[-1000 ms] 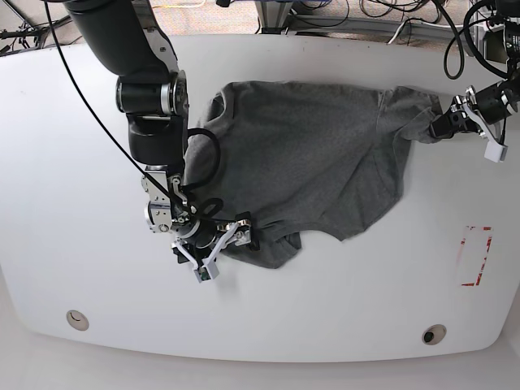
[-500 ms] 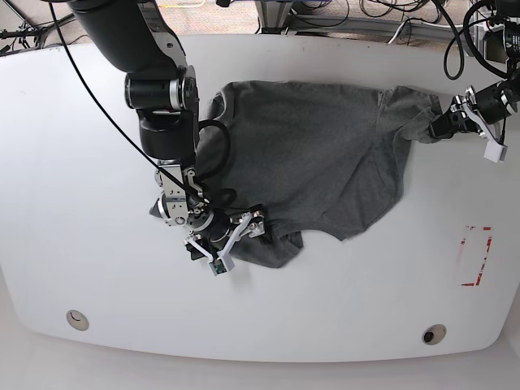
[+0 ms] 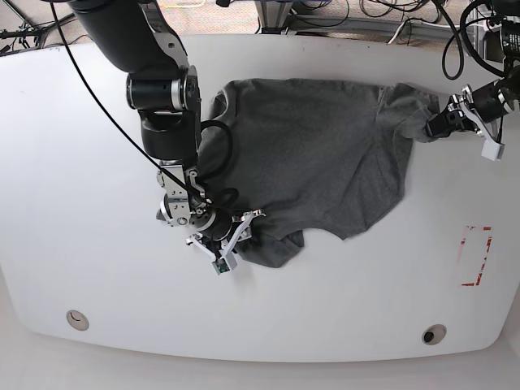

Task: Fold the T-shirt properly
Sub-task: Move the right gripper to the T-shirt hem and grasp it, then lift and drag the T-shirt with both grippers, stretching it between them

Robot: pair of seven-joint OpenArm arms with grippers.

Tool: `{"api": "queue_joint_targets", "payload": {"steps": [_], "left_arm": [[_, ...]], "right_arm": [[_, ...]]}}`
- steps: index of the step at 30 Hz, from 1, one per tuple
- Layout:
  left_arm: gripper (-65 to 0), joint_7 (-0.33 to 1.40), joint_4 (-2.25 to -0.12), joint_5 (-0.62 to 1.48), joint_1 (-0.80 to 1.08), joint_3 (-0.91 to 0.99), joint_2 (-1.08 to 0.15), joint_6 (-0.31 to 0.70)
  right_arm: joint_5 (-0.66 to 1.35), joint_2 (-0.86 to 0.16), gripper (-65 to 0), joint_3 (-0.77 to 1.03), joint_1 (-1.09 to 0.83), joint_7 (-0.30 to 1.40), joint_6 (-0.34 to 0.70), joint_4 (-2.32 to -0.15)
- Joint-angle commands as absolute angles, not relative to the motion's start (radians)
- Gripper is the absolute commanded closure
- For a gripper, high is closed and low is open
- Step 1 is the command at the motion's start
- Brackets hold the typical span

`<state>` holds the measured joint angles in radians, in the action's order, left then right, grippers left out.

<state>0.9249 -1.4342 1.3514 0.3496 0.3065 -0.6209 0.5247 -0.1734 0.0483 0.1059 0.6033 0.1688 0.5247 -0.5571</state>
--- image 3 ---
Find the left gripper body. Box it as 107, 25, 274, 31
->
449, 80, 513, 122

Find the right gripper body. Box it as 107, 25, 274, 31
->
184, 209, 267, 253

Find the grey T-shirt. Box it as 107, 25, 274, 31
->
208, 79, 440, 268

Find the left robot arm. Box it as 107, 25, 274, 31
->
426, 1, 519, 144

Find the red tape rectangle marking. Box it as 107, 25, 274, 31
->
456, 226, 493, 287

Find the left table grommet hole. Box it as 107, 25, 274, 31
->
66, 310, 89, 332

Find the table grommet hole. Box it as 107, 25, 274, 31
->
66, 310, 89, 332
422, 324, 447, 345

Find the right table grommet hole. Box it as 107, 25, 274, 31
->
422, 324, 447, 345

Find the black tripod stand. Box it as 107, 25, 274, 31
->
1, 1, 56, 57

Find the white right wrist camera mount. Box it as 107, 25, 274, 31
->
186, 211, 255, 275

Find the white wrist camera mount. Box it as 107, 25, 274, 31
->
459, 84, 505, 162
186, 211, 255, 275

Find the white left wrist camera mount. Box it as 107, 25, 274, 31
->
459, 84, 505, 162

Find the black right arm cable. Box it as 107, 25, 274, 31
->
48, 0, 241, 215

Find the aluminium frame rail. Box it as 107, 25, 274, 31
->
259, 16, 476, 46

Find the yellow cable on floor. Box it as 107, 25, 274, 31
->
166, 0, 207, 10

